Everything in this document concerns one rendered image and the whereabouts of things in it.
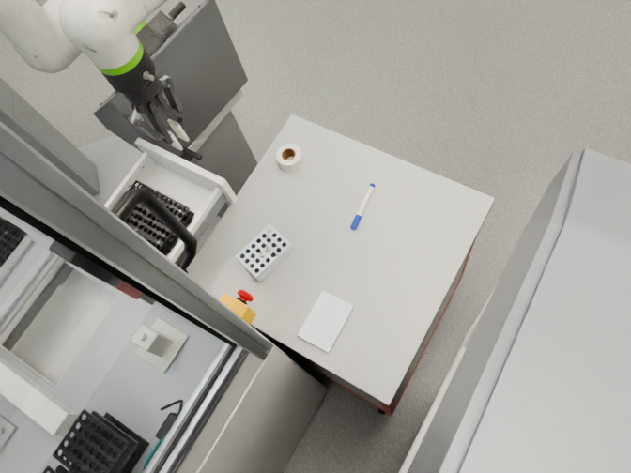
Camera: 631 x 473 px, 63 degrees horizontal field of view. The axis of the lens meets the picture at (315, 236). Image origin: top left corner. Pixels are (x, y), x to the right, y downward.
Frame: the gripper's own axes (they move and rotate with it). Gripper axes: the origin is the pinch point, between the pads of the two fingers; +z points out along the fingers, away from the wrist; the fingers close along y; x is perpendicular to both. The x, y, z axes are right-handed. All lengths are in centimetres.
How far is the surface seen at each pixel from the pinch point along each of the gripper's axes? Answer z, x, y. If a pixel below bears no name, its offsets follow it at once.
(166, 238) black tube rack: 13.4, -5.5, -20.2
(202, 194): 19.7, -2.5, -4.7
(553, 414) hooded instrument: -72, -79, -30
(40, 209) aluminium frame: -62, -44, -33
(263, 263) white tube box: 24.0, -25.9, -12.3
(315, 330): 26, -46, -20
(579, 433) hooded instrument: -72, -80, -30
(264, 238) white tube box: 23.8, -22.5, -6.6
